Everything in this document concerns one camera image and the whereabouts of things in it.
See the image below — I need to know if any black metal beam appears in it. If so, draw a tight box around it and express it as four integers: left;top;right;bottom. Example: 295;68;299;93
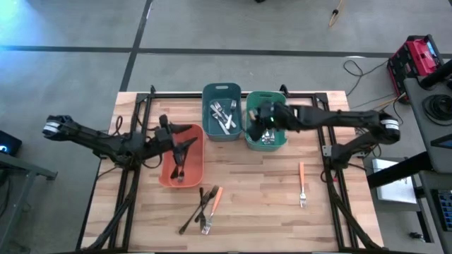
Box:
366;150;435;190

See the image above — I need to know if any orange plastic bin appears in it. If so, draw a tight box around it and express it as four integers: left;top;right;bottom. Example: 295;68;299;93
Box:
157;123;206;188

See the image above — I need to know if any long yellow cable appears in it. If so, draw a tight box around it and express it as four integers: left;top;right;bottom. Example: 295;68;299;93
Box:
352;95;400;123

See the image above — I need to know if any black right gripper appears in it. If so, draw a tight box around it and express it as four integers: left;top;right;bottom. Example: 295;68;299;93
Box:
248;101;290;142

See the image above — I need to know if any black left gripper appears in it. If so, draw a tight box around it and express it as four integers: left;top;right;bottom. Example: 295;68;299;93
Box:
154;114;198;167

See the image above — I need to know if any white flat box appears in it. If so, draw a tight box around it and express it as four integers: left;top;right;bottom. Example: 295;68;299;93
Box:
371;157;419;205

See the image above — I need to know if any blue plastic bin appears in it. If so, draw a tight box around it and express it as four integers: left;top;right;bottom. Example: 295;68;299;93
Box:
201;82;244;143

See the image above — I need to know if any black metal rig frame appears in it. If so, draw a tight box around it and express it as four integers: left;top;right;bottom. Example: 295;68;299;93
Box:
76;83;389;253

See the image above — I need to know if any coiled black cable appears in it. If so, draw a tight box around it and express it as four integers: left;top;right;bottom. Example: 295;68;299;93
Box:
422;94;452;127

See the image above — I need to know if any black monitor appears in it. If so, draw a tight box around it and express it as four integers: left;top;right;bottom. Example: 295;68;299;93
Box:
0;129;23;158

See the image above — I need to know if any yellow floor cable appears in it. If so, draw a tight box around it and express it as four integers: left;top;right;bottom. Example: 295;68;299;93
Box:
327;0;349;28

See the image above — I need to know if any black floor cable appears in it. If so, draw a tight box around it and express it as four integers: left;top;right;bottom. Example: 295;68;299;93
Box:
343;59;389;98

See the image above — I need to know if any grey side desk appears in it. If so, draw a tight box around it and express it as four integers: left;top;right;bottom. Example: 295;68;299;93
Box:
403;58;452;174

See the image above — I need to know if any white-handled silver fork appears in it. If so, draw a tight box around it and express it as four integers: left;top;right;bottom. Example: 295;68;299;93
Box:
210;104;231;135
214;101;237;128
225;99;237;130

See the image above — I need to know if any green plastic bin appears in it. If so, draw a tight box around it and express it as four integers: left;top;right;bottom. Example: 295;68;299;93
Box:
244;90;288;152

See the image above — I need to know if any dark keyboard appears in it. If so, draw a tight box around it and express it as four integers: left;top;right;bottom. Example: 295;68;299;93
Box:
432;188;452;234

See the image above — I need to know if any black round pole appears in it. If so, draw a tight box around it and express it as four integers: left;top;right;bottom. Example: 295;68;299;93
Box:
418;59;452;90

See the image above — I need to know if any red and black tool case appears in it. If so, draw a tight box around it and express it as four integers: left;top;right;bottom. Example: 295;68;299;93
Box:
386;34;445;104

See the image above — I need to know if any grey metal side table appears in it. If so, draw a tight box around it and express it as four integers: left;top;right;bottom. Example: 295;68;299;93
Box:
0;151;59;253

